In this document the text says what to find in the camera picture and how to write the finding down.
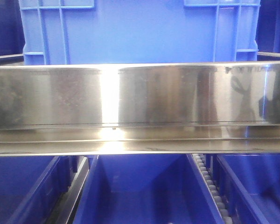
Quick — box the white roller track strip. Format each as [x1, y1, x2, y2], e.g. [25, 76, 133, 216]
[192, 154, 233, 224]

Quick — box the blue bin lower centre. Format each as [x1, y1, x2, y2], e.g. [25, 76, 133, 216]
[73, 154, 223, 224]

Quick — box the blue bin lower left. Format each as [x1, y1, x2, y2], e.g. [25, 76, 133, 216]
[0, 156, 70, 224]

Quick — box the metal lane divider rail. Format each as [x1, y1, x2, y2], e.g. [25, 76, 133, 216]
[46, 156, 89, 224]

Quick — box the stainless steel shelf rail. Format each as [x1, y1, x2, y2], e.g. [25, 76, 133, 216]
[0, 62, 280, 156]

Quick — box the blue bin lower right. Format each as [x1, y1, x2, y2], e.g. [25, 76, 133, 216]
[213, 154, 280, 224]

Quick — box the light blue plastic bin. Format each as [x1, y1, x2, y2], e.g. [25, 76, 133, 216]
[19, 0, 260, 65]

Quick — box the dark blue bin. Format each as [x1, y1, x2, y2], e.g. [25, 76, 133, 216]
[0, 0, 24, 56]
[257, 0, 280, 53]

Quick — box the dark blue bin upper right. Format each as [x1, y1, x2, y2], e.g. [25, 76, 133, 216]
[257, 0, 280, 53]

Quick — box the dark blue bin upper left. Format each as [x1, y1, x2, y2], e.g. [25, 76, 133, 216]
[0, 0, 24, 56]

